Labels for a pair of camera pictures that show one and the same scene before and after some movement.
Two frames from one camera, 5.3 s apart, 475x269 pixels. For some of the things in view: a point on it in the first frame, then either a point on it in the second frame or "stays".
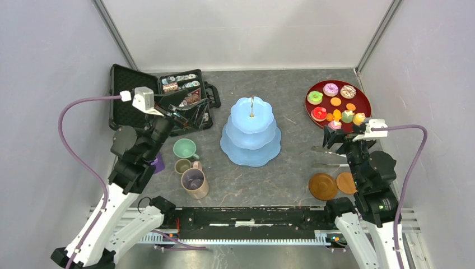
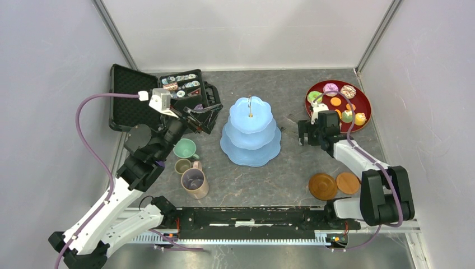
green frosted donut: (315, 97) stays
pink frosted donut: (330, 89) stays
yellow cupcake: (358, 118) stays
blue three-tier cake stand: (250, 138) stays
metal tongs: (329, 151) to (293, 119)
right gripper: (331, 135) to (303, 128)
